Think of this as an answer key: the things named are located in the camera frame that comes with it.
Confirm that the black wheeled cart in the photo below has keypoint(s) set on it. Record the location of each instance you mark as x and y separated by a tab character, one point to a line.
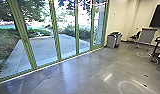
158	50

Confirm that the green glass door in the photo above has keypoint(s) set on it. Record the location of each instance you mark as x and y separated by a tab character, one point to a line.
100	23

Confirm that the black wall screen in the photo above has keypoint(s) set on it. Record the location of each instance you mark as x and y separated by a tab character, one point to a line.
158	16

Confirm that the grey bin black lid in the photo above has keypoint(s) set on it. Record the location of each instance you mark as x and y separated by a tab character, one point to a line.
111	40

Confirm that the black mesh chair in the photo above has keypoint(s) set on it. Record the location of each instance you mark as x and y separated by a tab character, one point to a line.
134	36

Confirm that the grey back chair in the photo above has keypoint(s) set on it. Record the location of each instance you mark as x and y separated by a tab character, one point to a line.
146	36

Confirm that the grey bin green lid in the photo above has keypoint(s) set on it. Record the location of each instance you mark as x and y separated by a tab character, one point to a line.
118	38

